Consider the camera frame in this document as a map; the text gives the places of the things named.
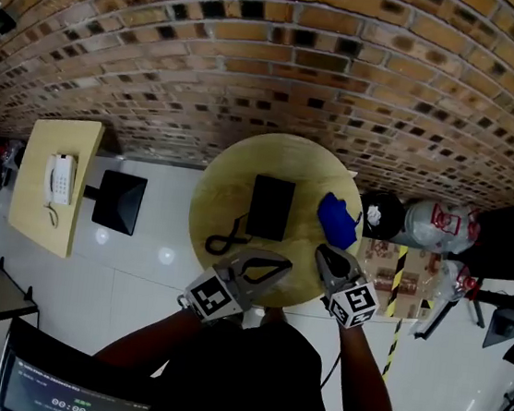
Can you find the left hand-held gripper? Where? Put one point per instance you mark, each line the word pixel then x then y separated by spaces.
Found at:
pixel 215 295

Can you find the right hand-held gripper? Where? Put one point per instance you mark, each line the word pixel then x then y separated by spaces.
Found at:
pixel 354 302

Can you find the blue cloth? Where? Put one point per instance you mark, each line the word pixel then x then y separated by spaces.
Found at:
pixel 336 219

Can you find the person's left forearm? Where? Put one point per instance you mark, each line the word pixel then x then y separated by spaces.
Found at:
pixel 152 338

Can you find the person's right forearm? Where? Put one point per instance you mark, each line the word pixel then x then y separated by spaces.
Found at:
pixel 364 376

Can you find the printed cardboard box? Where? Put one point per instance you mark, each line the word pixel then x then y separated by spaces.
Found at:
pixel 379 271

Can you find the black trash bin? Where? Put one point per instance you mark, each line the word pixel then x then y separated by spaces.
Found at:
pixel 390 216

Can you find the large clear plastic bag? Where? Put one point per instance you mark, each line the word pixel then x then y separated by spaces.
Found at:
pixel 426 225

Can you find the round wooden table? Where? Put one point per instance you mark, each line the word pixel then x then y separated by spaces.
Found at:
pixel 290 162

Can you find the small clear plastic bag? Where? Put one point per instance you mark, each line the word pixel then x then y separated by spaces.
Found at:
pixel 454 282

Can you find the black desk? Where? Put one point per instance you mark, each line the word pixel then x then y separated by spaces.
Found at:
pixel 513 240

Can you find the white telephone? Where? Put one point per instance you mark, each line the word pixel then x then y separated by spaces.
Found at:
pixel 61 180

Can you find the black computer monitor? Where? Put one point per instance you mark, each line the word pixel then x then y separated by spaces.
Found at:
pixel 71 396

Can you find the square wooden table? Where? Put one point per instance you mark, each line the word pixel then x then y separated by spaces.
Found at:
pixel 33 214

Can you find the black wall switch panel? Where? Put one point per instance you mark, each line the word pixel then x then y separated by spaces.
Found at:
pixel 1 22

